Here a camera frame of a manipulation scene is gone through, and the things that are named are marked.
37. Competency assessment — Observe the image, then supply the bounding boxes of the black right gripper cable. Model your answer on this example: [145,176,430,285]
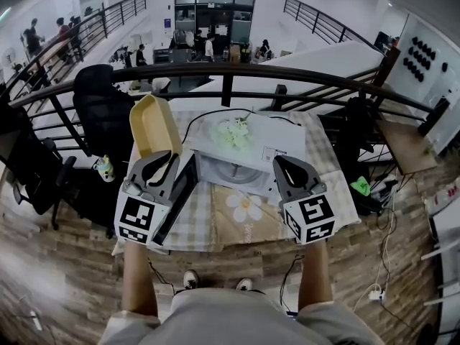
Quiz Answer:
[279,253,305,312]

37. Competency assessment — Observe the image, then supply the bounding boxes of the black office chair with armrests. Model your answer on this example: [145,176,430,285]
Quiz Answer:
[0,102,78,229]

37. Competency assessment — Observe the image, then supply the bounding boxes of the clear water jug red label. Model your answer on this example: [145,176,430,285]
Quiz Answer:
[423,183,460,215]

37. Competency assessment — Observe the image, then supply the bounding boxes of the green cloth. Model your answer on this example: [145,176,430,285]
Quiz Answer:
[350,176,371,197]

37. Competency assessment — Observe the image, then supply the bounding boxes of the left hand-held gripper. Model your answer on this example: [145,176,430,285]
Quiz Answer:
[114,151,180,246]

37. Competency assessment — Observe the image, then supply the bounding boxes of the white standing fan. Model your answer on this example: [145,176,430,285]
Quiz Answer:
[1,47,18,70]

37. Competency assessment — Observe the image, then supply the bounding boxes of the person's light grey shirt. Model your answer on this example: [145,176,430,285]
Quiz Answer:
[98,287,385,345]

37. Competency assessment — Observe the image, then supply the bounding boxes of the person's left white shoe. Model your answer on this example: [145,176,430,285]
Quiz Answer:
[183,270,199,290]

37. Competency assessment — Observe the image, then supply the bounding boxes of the white microwave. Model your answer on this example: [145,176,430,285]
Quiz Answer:
[152,115,306,246]

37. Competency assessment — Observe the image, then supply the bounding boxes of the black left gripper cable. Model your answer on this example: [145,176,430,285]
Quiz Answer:
[147,257,177,296]

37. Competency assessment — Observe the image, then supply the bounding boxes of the white stair parapet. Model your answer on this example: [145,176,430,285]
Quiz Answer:
[190,40,387,96]

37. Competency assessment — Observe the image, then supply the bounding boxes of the black railing beside desks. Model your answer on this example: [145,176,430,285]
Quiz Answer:
[0,0,147,100]

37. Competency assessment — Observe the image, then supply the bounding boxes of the black-framed glass partition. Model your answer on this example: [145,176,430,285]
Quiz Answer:
[174,0,259,64]

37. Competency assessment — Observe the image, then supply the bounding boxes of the pastel drinking cup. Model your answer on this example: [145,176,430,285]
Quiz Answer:
[93,155,116,183]

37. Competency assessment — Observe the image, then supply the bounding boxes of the straight black balcony railing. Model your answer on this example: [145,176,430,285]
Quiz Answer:
[283,0,382,53]

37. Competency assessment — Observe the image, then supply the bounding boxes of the white floor cable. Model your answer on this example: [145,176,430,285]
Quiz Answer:
[351,192,396,312]

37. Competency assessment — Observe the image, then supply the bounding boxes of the yellow plastic bowl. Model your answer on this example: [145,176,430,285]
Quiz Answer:
[129,93,183,160]

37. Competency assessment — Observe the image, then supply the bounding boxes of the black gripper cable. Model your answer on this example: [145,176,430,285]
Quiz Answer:
[279,253,305,312]
[147,257,177,296]

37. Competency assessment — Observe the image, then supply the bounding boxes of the beige placemat with daisy print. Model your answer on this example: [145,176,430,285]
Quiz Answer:
[210,183,288,246]

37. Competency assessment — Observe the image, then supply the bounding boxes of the person's left forearm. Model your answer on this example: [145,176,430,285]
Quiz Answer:
[121,241,159,318]

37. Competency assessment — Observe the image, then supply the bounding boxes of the black high-back chair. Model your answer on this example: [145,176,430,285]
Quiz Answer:
[333,97,378,193]

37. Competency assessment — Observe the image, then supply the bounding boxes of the white artificial flower bunch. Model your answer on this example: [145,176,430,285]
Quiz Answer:
[209,111,254,152]

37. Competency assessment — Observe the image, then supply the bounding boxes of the white desk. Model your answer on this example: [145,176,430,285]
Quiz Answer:
[420,206,460,337]

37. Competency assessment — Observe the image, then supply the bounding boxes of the person's right forearm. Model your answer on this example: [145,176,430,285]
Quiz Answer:
[298,241,334,312]

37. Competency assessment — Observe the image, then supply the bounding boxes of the black mesh office chair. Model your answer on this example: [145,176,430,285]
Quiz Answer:
[73,64,136,239]

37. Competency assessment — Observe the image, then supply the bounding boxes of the group of black wall-mounted devices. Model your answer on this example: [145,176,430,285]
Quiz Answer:
[402,36,438,84]

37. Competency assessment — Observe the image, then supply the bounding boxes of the table with checked tablecloth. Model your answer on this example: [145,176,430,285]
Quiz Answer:
[111,109,362,257]

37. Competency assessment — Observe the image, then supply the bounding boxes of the brown wooden desk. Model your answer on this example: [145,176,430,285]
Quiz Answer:
[375,119,439,190]

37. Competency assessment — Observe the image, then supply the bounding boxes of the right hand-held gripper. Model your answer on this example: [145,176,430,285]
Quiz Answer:
[272,155,337,246]

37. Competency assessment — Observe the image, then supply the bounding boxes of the curved black metal railing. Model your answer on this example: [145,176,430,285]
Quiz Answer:
[6,63,450,157]

